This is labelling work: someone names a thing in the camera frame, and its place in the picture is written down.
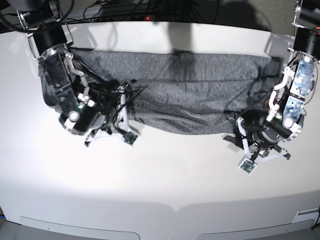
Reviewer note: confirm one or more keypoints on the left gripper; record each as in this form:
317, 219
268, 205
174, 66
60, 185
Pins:
267, 135

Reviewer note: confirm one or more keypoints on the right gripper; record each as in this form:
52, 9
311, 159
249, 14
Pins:
110, 116

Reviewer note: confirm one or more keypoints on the grey long-sleeve T-shirt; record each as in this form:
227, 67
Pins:
183, 93

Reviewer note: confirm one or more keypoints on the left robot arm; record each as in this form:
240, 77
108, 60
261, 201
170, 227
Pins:
286, 100

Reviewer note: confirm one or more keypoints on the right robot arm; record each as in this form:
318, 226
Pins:
70, 81

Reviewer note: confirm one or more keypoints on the black power strip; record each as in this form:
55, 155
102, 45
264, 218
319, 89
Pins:
165, 17

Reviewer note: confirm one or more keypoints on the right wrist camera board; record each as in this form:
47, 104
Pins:
130, 138

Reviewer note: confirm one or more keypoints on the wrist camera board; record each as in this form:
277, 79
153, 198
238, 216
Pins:
130, 138
247, 165

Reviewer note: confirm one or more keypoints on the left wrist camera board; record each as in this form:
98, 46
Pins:
247, 165

